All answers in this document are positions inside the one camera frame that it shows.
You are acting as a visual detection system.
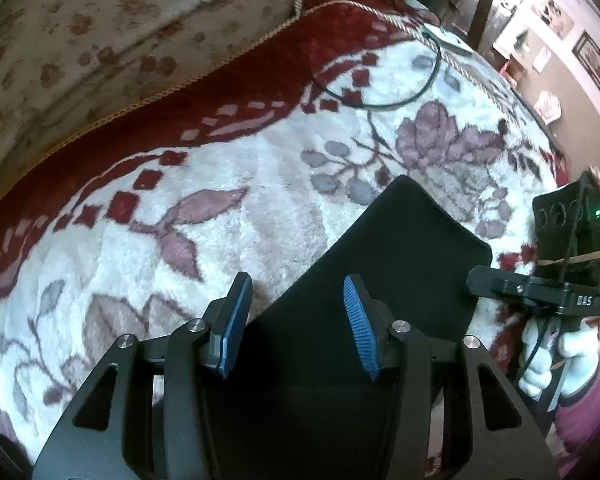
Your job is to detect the thin black looped cable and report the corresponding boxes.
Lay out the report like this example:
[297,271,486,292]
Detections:
[311,24,442,111]

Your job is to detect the framed wall picture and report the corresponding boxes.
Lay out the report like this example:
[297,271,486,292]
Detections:
[571,30,600,115]

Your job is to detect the white paper on wall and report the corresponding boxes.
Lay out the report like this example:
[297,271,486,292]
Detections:
[534,90,564,125]

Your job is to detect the wooden chair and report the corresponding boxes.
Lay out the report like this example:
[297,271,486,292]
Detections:
[442,0,497,53]

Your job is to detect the cream floral bedsheet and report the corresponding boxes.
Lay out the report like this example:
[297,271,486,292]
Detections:
[0,0,353,213]

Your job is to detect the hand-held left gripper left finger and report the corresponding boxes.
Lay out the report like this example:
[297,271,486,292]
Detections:
[30,271,255,480]

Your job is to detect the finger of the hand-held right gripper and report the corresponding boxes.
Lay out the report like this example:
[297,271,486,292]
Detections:
[466,264,533,307]

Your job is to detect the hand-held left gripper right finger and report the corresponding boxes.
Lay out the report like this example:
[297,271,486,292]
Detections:
[342,274,562,480]

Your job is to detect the white charger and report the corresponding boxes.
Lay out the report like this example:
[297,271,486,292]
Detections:
[422,22,473,58]

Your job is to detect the white floral fleece blanket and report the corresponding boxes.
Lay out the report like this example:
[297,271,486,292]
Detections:
[0,0,573,480]

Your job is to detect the person's right hand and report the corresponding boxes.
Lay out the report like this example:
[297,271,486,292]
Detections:
[520,316,600,405]

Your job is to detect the person's right forearm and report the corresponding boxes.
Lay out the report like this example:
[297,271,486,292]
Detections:
[550,255,600,480]

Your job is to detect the wall poster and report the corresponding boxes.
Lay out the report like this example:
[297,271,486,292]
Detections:
[531,0,576,40]

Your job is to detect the black pants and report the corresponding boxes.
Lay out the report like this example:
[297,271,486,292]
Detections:
[200,175,493,480]

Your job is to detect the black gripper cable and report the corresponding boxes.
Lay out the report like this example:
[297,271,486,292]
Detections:
[515,310,557,386]

